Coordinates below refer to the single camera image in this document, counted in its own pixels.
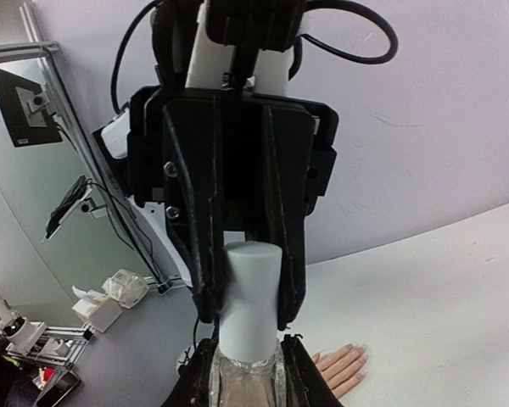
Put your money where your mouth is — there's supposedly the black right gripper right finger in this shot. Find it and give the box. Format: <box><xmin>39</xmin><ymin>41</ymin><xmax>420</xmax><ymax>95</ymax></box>
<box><xmin>281</xmin><ymin>334</ymin><xmax>342</xmax><ymax>407</ymax></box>

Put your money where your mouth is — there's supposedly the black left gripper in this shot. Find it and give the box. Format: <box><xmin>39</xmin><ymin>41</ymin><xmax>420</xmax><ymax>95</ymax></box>
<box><xmin>127</xmin><ymin>86</ymin><xmax>338</xmax><ymax>331</ymax></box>

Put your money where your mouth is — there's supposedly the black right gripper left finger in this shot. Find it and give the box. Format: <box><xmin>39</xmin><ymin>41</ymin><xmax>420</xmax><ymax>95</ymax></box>
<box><xmin>162</xmin><ymin>338</ymin><xmax>215</xmax><ymax>407</ymax></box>

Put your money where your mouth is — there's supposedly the clear nail polish bottle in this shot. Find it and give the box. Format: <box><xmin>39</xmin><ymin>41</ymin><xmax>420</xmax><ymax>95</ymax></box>
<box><xmin>209</xmin><ymin>344</ymin><xmax>287</xmax><ymax>407</ymax></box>

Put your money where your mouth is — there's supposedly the white nail polish cap brush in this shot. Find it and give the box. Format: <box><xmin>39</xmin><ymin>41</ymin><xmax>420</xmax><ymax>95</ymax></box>
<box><xmin>219</xmin><ymin>241</ymin><xmax>282</xmax><ymax>363</ymax></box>

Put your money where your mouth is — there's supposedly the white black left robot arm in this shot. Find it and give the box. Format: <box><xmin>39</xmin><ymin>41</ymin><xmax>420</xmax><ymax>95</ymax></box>
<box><xmin>102</xmin><ymin>1</ymin><xmax>338</xmax><ymax>328</ymax></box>

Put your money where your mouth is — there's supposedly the mannequin hand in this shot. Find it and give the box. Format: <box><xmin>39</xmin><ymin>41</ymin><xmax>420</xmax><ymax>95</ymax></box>
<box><xmin>311</xmin><ymin>343</ymin><xmax>367</xmax><ymax>399</ymax></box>

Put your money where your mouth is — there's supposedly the crumpled plastic bag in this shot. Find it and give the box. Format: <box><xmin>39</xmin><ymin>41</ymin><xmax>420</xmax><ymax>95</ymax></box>
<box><xmin>102</xmin><ymin>269</ymin><xmax>149</xmax><ymax>309</ymax></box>

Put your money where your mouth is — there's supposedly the white tissue box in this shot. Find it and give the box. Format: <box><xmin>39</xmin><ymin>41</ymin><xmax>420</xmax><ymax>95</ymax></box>
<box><xmin>71</xmin><ymin>286</ymin><xmax>122</xmax><ymax>333</ymax></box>

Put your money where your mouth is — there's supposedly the black smartphone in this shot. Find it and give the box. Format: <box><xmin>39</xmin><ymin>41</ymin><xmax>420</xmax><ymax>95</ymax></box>
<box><xmin>36</xmin><ymin>371</ymin><xmax>81</xmax><ymax>407</ymax></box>

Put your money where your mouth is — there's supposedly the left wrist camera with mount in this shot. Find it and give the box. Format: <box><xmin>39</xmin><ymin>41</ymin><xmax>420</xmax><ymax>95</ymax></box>
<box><xmin>185</xmin><ymin>1</ymin><xmax>307</xmax><ymax>97</ymax></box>

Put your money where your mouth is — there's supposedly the black monitor on mount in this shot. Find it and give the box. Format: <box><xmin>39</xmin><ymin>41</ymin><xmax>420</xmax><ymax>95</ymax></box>
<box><xmin>0</xmin><ymin>69</ymin><xmax>63</xmax><ymax>148</ymax></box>

